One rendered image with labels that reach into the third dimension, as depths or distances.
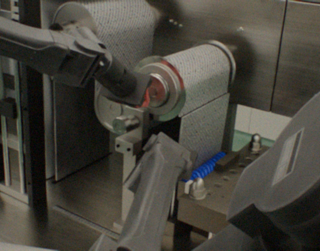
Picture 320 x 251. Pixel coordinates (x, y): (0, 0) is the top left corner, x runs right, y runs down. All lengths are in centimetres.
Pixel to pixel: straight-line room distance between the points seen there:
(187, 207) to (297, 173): 88
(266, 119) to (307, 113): 371
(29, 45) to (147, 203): 32
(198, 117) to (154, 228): 53
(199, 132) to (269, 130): 283
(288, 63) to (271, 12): 14
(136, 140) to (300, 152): 88
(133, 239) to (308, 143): 40
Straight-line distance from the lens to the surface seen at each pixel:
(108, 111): 118
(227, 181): 118
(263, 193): 24
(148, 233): 63
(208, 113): 118
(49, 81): 133
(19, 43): 80
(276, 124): 395
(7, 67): 125
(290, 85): 130
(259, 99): 134
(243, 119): 405
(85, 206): 129
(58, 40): 83
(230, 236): 31
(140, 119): 108
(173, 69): 105
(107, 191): 136
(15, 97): 122
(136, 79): 98
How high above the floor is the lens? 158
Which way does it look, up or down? 22 degrees down
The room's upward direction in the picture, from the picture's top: 4 degrees clockwise
